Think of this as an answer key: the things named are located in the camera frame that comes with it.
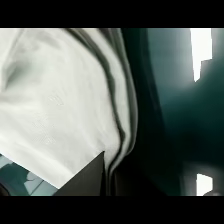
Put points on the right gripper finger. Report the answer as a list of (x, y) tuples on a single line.
[(89, 178)]

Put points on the white shirt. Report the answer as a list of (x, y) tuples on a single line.
[(60, 100)]

